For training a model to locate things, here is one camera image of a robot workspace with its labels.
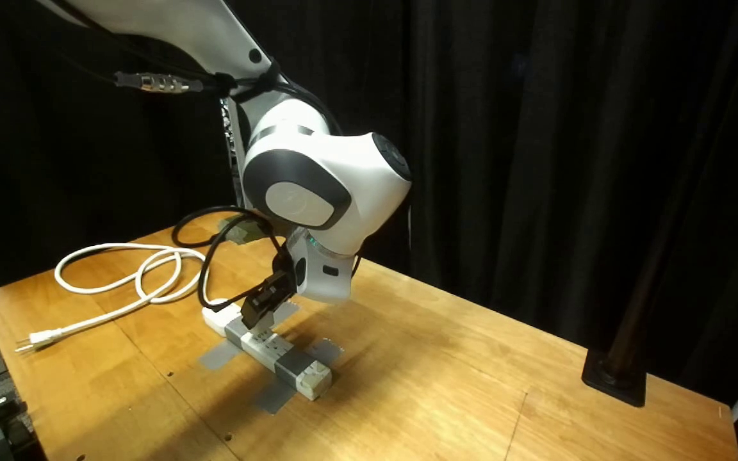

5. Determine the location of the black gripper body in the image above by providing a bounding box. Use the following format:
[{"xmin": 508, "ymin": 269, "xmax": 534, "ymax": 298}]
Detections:
[{"xmin": 256, "ymin": 254, "xmax": 301, "ymax": 310}]

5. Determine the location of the white power strip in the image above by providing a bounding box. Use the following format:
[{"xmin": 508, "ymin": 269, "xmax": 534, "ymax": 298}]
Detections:
[{"xmin": 200, "ymin": 301, "xmax": 337, "ymax": 402}]

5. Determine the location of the black curtain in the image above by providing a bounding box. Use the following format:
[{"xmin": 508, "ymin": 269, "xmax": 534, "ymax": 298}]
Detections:
[{"xmin": 0, "ymin": 0, "xmax": 738, "ymax": 405}]

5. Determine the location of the black pole with base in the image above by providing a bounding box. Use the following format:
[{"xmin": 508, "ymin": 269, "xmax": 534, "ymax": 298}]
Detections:
[{"xmin": 582, "ymin": 195, "xmax": 686, "ymax": 407}]

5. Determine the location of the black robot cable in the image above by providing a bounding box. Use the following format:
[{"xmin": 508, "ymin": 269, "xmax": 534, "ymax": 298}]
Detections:
[{"xmin": 168, "ymin": 201, "xmax": 290, "ymax": 312}]

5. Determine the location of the grey duct tape strip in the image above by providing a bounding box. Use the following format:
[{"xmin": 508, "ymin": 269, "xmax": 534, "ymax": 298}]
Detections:
[
  {"xmin": 251, "ymin": 337, "xmax": 342, "ymax": 416},
  {"xmin": 200, "ymin": 297, "xmax": 301, "ymax": 370}
]

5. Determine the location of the silver metal frame pole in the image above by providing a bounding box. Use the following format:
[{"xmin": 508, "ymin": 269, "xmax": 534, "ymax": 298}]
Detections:
[{"xmin": 213, "ymin": 92, "xmax": 247, "ymax": 213}]

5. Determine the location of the white power cord with plug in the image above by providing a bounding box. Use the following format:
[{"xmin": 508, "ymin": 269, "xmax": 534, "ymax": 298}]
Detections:
[{"xmin": 16, "ymin": 241, "xmax": 217, "ymax": 352}]

